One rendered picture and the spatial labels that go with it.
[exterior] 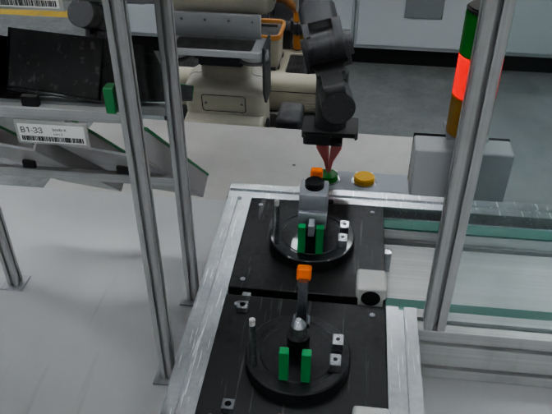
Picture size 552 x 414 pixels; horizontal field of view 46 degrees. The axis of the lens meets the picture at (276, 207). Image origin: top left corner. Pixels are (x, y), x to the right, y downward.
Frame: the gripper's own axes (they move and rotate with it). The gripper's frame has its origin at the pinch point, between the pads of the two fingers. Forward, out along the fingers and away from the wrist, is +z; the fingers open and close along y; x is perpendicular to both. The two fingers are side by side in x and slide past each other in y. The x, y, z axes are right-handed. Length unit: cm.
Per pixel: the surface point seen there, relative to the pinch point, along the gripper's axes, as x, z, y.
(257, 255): -26.0, 1.7, -10.0
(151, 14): 283, 68, -124
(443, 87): 253, 95, 57
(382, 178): 0.9, 2.5, 10.5
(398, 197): -5.2, 2.6, 13.4
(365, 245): -21.3, 1.8, 7.4
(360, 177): -0.9, 1.3, 6.1
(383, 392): -51, 2, 10
